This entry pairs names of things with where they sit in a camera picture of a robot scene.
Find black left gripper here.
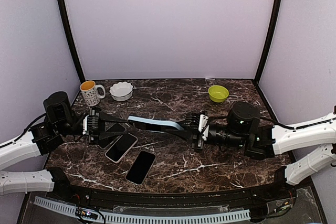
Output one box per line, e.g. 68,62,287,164
56,106,125,145

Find light blue phone case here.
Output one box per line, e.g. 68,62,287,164
128,116,183,130

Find black phone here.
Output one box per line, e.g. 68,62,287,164
129,120,165,132

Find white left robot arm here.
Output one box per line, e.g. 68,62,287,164
1,91,126,201

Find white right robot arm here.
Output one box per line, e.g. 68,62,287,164
163,102,335,200

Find phone in grey case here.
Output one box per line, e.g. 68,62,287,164
98,123,126,149

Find phone in pink case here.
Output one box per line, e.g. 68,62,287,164
105,133,138,164

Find white patterned mug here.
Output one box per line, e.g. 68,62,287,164
80,80,106,107

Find white scalloped bowl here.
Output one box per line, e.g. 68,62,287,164
109,81,134,102

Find green bowl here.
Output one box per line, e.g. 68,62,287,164
208,85,229,103

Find left green circuit board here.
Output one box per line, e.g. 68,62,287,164
75,208,98,221

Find green circuit board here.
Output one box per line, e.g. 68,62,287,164
75,208,98,221
274,201,292,213

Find right green circuit board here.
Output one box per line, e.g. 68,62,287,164
274,201,292,213

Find white slotted cable duct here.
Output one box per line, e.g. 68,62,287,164
34,196,251,224

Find black front rail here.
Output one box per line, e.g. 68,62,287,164
46,184,297,209

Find black left frame post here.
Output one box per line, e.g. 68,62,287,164
57,0,86,83

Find black frame post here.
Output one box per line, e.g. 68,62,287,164
57,0,86,83
254,0,281,86

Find black right frame post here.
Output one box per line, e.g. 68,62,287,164
254,0,281,86

